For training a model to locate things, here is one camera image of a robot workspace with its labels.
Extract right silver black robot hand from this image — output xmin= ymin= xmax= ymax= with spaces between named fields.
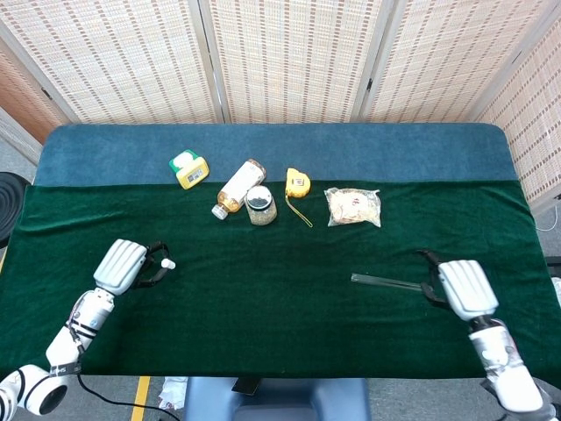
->
xmin=415 ymin=248 xmax=500 ymax=321

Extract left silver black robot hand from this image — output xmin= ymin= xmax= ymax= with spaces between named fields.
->
xmin=93 ymin=239 xmax=171 ymax=297

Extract transparent glass test tube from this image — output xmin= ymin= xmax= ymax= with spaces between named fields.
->
xmin=351 ymin=273 xmax=424 ymax=291

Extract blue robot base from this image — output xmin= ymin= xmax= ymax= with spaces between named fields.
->
xmin=183 ymin=375 xmax=372 ymax=421

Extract yellow green plastic box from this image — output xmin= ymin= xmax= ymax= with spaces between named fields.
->
xmin=168 ymin=149 xmax=209 ymax=190

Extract black round stool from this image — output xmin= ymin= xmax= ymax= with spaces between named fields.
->
xmin=0 ymin=171 xmax=24 ymax=246

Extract yellow floor tape strip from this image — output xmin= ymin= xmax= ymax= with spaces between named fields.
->
xmin=130 ymin=375 xmax=153 ymax=421

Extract white crumpled paper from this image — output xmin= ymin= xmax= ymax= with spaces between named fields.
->
xmin=158 ymin=376 xmax=188 ymax=411

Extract clear plastic snack bag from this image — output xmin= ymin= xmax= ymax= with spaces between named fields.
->
xmin=323 ymin=187 xmax=382 ymax=228

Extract tea bottle with white cap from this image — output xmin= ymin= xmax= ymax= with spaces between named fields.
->
xmin=210 ymin=158 xmax=267 ymax=220

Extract green velvet cloth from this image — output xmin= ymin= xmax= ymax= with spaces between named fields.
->
xmin=0 ymin=179 xmax=561 ymax=381

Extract glass jar with black lid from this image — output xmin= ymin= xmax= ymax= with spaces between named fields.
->
xmin=244 ymin=184 xmax=279 ymax=227

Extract grey partition board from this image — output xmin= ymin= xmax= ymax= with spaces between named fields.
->
xmin=0 ymin=107 xmax=44 ymax=168

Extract small black flat object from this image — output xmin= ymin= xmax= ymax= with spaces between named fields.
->
xmin=231 ymin=377 xmax=260 ymax=395

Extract woven bamboo screen panel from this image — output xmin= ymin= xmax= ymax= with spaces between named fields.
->
xmin=0 ymin=0 xmax=229 ymax=126
xmin=359 ymin=0 xmax=561 ymax=124
xmin=196 ymin=0 xmax=395 ymax=125
xmin=0 ymin=37 xmax=71 ymax=146
xmin=475 ymin=12 xmax=561 ymax=211

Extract blue cloth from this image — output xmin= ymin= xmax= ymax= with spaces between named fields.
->
xmin=33 ymin=123 xmax=519 ymax=188

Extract yellow tape measure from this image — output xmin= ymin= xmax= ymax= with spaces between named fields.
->
xmin=284 ymin=168 xmax=315 ymax=229

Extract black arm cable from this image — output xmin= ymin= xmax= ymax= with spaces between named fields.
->
xmin=76 ymin=372 xmax=185 ymax=421

